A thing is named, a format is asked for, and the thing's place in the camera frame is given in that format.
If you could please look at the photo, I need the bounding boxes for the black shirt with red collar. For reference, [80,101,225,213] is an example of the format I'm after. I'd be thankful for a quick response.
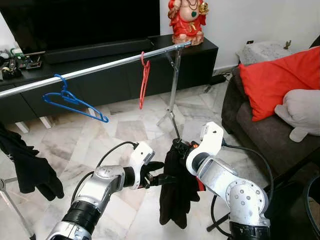
[159,139,206,230]

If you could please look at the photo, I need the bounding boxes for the blue plastic hanger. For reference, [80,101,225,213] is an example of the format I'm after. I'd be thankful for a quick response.
[42,74,109,124]

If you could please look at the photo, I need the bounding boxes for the red plastic hanger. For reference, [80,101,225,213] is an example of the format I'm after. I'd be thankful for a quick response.
[138,51,151,110]

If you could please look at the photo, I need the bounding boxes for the dark grey fabric sofa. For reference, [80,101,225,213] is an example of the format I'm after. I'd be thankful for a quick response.
[221,75,320,176]

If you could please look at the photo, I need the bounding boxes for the black television console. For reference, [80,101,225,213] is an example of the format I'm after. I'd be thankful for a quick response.
[0,34,220,126]

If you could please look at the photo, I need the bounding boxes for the red cushion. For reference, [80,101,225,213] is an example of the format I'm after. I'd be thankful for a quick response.
[239,46,320,122]

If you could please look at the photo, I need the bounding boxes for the black shirt with green logo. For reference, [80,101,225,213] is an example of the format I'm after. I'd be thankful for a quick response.
[0,122,65,202]

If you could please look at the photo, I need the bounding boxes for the silver metal clothes rack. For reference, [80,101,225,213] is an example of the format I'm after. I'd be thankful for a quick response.
[0,41,193,240]

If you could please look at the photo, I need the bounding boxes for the grey seal plush toy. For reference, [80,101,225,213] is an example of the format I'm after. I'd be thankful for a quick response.
[274,89,320,143]

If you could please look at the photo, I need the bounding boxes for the side table with lace cloth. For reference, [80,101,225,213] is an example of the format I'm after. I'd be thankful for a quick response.
[237,41,296,66]

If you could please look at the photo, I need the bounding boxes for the red laughing buddha statue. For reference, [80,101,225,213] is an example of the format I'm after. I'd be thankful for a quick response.
[167,0,210,47]

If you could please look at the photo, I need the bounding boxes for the black soundbar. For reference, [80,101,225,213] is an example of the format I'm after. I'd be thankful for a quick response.
[44,37,157,65]

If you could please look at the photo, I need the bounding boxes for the black desk tray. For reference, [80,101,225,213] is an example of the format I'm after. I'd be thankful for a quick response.
[21,50,46,71]

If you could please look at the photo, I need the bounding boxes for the black flat television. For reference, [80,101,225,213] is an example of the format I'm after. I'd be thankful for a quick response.
[0,0,161,53]

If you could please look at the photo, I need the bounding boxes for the black tape dispenser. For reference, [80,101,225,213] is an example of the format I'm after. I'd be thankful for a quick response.
[0,62,16,81]

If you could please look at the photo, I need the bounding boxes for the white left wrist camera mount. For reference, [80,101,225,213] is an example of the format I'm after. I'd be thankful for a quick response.
[130,141,156,176]

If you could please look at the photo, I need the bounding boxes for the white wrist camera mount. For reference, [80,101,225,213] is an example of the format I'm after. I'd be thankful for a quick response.
[130,141,156,176]
[187,121,225,176]

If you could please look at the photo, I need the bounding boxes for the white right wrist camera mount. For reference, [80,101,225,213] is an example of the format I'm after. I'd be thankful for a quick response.
[187,121,225,176]

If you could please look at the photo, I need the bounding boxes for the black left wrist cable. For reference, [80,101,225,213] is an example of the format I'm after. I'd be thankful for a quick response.
[70,141,138,206]

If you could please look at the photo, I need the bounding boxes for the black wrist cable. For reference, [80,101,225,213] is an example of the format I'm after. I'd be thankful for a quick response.
[70,141,138,206]
[210,142,275,238]

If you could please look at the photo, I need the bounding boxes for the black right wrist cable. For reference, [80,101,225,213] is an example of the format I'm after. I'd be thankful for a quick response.
[210,142,275,238]

